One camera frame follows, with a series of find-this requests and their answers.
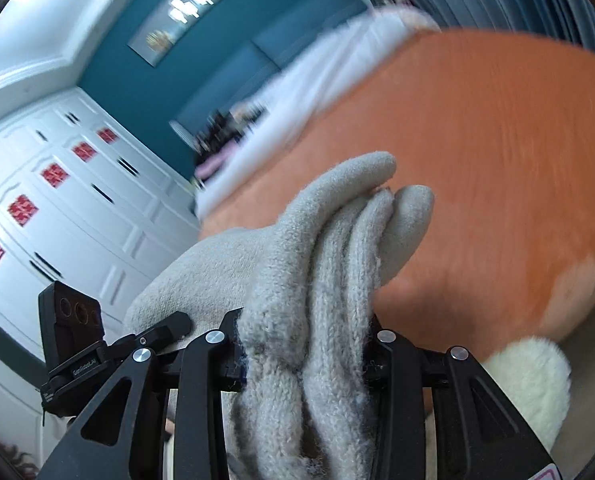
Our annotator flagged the white wardrobe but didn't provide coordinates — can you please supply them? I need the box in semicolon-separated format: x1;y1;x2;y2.
0;85;201;461

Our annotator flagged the framed wall picture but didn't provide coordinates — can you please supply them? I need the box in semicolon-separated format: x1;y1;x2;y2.
128;0;223;67

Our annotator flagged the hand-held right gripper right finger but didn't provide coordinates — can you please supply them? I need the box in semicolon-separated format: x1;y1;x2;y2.
365;315;553;480

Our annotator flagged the white duvet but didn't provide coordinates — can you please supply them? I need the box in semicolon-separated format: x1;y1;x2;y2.
194;2;443;218

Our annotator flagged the grey sweater with black hearts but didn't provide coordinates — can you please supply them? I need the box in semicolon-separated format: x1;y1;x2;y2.
124;151;435;480

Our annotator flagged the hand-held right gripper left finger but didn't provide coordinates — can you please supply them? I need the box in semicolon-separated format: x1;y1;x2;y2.
38;307;244;480

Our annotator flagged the blue upholstered headboard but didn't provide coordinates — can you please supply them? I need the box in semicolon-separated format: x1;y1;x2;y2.
170;15;373;161

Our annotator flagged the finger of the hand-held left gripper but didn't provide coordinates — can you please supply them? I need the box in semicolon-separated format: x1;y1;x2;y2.
108;311;193;357

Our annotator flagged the orange plush blanket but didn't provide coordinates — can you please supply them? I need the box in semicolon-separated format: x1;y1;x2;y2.
198;27;595;413

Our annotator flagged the pile of dark clothes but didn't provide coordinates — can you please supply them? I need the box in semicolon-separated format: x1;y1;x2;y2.
194;102;269;183

